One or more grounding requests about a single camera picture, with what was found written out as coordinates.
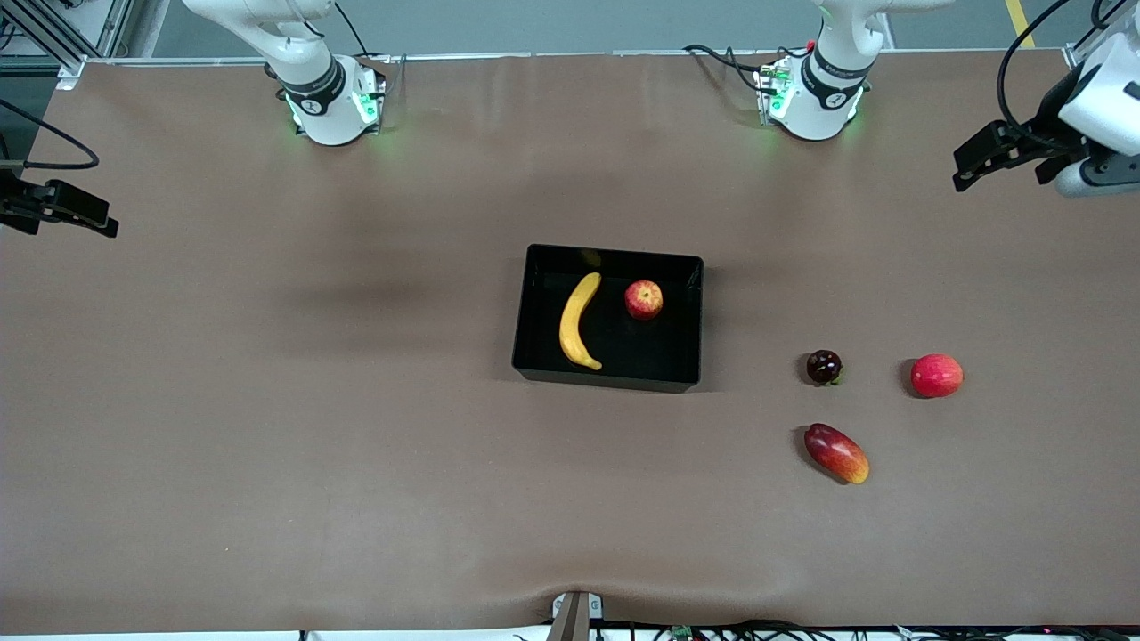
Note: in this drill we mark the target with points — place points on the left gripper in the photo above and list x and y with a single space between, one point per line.
1047 127

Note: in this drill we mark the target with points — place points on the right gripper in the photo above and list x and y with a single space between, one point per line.
18 206

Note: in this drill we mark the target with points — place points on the small red yellow apple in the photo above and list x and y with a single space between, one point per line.
643 300

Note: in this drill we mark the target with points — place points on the black plastic box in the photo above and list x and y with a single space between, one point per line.
650 352

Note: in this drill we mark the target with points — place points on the yellow banana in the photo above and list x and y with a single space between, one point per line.
574 320

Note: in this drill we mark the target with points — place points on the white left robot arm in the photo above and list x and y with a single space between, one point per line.
815 107

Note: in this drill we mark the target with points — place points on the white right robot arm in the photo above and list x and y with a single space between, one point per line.
329 111

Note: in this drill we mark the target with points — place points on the round red peach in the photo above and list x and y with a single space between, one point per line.
937 376

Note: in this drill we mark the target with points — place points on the dark purple mangosteen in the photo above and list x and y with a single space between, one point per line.
824 367

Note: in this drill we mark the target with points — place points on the brown table mat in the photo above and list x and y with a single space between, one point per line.
356 401

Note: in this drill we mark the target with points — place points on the red yellow mango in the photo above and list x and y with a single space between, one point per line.
835 452

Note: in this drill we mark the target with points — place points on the aluminium frame structure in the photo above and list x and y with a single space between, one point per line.
102 31

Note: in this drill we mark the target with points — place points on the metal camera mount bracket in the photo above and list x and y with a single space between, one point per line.
576 616

